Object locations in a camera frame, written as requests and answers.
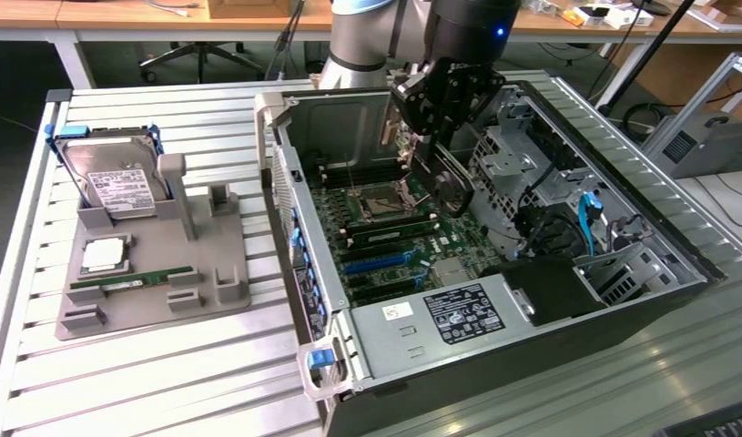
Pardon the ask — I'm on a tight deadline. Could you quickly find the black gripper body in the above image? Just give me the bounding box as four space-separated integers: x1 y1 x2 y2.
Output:
424 0 521 116

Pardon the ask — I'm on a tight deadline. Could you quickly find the black graphics card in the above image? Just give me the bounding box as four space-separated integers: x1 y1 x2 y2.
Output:
377 102 477 219

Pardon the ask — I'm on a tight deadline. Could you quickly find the black open PC case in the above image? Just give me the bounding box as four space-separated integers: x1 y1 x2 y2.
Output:
253 80 728 437

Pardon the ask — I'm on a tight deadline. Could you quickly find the metal socket cover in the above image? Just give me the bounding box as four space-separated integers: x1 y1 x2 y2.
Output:
398 168 439 204

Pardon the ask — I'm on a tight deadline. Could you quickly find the thin locking lever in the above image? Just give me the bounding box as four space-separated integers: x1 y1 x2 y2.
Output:
344 153 358 204

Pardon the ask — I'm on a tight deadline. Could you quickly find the CPU socket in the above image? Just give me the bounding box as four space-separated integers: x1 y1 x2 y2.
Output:
356 181 418 224

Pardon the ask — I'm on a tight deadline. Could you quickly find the silver disk bay cage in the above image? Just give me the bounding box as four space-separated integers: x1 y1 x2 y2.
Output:
467 122 591 229

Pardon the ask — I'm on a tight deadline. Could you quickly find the white small box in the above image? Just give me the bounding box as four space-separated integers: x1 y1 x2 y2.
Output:
601 7 655 31

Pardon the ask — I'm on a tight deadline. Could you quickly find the black stand pole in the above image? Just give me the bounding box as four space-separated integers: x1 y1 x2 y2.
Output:
595 0 699 115

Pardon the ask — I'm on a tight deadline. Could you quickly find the black RAM stick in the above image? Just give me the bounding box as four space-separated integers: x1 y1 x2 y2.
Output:
348 221 440 243

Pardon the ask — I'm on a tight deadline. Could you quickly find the green motherboard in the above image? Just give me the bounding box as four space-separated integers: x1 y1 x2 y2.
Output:
306 157 509 307

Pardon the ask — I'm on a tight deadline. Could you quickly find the cardboard box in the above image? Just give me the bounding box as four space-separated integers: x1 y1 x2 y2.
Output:
208 0 317 20

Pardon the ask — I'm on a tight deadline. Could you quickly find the black expansion slot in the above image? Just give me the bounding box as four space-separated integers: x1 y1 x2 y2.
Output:
338 243 404 264

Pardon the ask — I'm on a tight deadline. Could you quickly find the black office chair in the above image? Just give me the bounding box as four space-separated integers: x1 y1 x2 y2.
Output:
138 39 268 84

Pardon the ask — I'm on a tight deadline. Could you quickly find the blue expansion slot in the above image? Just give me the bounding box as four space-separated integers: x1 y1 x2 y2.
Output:
344 253 410 275

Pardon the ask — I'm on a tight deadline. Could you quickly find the silver chipset heatsink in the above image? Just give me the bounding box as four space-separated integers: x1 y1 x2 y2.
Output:
435 259 469 281

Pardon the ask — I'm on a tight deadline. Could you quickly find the grey computer tower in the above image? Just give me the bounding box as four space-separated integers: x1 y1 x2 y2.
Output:
641 113 742 181

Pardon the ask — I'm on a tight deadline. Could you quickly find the black plastic shroud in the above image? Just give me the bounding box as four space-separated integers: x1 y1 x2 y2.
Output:
480 254 609 327

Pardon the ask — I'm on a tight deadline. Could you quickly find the hard disk blue caddy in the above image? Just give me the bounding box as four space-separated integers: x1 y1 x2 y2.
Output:
45 122 176 222

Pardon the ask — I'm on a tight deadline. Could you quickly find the silver power supply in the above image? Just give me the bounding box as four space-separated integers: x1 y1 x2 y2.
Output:
345 272 536 381

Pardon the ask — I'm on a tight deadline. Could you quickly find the grey parts rack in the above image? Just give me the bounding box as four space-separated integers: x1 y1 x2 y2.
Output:
54 152 254 341

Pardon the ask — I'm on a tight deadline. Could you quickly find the green RAM stick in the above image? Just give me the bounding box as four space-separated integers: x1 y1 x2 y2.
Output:
70 267 197 290

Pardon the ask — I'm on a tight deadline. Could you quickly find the silver CPU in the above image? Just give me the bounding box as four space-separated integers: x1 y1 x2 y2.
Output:
81 239 129 274

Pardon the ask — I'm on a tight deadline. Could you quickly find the wooden desk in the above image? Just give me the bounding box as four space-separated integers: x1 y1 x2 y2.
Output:
0 0 742 92

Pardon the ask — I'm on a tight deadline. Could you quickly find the coiled black cable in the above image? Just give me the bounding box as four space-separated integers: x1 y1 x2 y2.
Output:
623 102 659 136

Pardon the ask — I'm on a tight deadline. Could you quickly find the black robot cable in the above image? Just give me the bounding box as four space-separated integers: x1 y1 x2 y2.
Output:
272 0 309 82

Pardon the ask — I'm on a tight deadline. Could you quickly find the blue wire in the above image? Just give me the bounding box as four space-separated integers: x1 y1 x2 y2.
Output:
580 190 603 259

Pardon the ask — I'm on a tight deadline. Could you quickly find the aluminium profile frame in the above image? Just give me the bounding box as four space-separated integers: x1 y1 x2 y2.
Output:
641 51 742 158

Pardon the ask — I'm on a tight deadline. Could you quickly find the white cable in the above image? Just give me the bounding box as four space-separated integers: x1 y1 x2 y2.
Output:
146 0 201 15

